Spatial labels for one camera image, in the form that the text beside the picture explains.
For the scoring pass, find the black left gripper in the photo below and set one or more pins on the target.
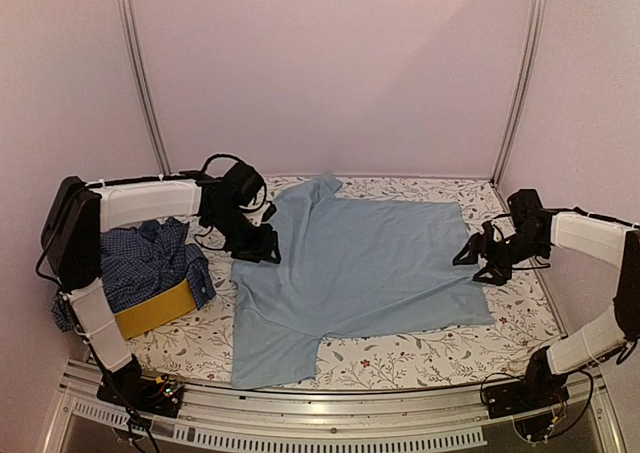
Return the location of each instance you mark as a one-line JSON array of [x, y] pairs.
[[260, 248]]

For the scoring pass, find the dark blue garment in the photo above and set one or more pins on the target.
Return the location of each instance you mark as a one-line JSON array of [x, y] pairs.
[[149, 230]]

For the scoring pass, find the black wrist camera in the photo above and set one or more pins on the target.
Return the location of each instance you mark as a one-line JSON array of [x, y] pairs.
[[242, 178], [522, 204]]

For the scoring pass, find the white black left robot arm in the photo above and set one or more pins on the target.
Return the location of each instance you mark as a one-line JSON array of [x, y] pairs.
[[82, 212]]

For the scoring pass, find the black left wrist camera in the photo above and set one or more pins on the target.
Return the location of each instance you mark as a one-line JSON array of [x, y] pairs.
[[242, 178]]

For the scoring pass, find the aluminium frame post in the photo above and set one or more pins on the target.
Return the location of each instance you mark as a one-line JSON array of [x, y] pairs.
[[533, 33], [142, 86]]

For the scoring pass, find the left aluminium frame post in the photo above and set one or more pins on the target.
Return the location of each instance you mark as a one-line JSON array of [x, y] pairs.
[[142, 86]]

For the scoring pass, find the blue checkered shirt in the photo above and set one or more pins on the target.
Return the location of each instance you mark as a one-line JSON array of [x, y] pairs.
[[135, 270]]

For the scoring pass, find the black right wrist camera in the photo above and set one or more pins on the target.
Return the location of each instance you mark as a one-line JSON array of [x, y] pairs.
[[522, 204]]

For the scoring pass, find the light blue t-shirt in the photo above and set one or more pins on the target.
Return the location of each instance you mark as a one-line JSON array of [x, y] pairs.
[[349, 268]]

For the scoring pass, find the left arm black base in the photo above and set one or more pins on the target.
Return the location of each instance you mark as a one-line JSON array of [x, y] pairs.
[[158, 396]]

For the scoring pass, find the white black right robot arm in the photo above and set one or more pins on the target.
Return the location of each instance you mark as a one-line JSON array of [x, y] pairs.
[[596, 288]]

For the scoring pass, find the yellow laundry basket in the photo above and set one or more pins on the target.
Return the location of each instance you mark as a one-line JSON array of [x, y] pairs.
[[156, 311]]

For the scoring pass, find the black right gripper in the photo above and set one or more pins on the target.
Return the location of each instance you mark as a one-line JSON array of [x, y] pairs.
[[476, 244]]

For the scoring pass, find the right aluminium frame post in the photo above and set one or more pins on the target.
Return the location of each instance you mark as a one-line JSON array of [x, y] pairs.
[[533, 33]]

